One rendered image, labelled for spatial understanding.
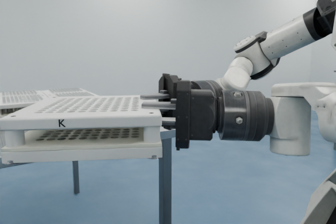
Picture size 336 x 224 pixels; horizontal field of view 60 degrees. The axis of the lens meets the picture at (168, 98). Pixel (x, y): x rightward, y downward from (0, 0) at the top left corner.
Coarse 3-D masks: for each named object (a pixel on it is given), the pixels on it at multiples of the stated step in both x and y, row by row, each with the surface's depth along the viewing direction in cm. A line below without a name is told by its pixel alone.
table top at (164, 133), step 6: (0, 132) 109; (24, 132) 109; (162, 132) 112; (168, 132) 113; (174, 132) 115; (0, 138) 101; (162, 138) 112; (0, 144) 94; (0, 150) 88; (0, 156) 83; (0, 162) 83; (24, 162) 86; (30, 162) 87
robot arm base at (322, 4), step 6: (318, 0) 82; (324, 0) 79; (330, 0) 78; (318, 6) 80; (324, 6) 78; (330, 6) 76; (324, 12) 76; (330, 12) 75; (324, 18) 77; (330, 18) 76; (330, 24) 78; (330, 30) 79
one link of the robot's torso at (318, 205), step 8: (328, 176) 71; (320, 184) 72; (328, 184) 70; (320, 192) 70; (328, 192) 69; (312, 200) 70; (320, 200) 69; (328, 200) 69; (312, 208) 69; (320, 208) 69; (328, 208) 69; (304, 216) 70; (312, 216) 69; (320, 216) 69; (328, 216) 69
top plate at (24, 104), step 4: (44, 96) 153; (0, 100) 139; (0, 104) 128; (4, 104) 128; (8, 104) 129; (12, 104) 130; (16, 104) 130; (20, 104) 131; (24, 104) 132; (28, 104) 133; (0, 108) 127; (4, 108) 128
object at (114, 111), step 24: (72, 96) 67; (96, 96) 67; (120, 96) 66; (0, 120) 43; (24, 120) 44; (48, 120) 44; (72, 120) 44; (96, 120) 45; (120, 120) 45; (144, 120) 45
